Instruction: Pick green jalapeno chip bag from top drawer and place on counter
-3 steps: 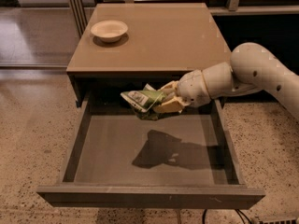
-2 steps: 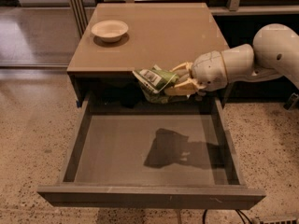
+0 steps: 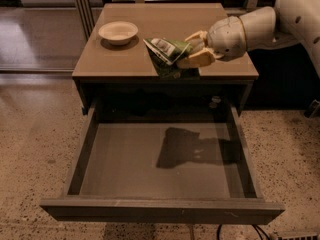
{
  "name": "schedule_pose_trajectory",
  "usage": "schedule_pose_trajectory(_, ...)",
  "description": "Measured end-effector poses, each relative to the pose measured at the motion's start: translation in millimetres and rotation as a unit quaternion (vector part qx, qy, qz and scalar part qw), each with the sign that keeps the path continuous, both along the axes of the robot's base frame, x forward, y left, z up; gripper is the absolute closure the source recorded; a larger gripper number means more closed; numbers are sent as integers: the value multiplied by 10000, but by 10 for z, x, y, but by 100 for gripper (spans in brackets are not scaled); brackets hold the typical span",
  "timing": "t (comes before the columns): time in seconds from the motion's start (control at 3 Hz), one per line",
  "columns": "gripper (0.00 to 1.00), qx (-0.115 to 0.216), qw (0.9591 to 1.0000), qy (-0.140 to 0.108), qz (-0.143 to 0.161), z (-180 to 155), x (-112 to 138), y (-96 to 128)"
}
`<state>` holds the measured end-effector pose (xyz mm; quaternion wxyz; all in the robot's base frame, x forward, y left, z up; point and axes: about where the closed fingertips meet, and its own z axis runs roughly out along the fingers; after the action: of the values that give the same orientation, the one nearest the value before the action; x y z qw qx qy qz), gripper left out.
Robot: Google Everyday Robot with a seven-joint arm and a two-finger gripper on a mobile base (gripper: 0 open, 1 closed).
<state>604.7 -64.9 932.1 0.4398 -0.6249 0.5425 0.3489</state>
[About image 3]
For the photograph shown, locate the white rounded gripper body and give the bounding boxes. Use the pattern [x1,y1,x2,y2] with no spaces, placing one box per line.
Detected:
[207,16,247,61]

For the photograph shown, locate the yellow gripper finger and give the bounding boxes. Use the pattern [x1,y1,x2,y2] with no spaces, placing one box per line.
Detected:
[185,30,207,43]
[176,48,224,69]

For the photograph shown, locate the green jalapeno chip bag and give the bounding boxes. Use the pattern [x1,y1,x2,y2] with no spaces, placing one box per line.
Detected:
[144,38,192,66]

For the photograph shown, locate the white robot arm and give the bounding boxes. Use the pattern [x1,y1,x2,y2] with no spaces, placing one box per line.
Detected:
[177,0,320,76]

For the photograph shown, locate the brown cabinet with counter top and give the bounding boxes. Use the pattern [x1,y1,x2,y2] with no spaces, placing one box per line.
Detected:
[72,3,258,122]

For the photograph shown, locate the small white knob in cabinet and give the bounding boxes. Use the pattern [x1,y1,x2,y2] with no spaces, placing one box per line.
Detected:
[209,96,221,109]

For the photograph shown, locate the white ceramic bowl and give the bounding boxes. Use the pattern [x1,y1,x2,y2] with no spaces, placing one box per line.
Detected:
[98,21,138,46]

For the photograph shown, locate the white power strip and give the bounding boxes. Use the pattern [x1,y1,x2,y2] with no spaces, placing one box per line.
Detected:
[270,231,320,240]

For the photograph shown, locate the metal window frame post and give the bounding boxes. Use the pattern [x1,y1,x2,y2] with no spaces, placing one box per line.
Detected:
[74,0,95,40]

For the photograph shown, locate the black floor cables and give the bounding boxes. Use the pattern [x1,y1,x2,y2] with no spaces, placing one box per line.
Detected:
[215,223,272,240]

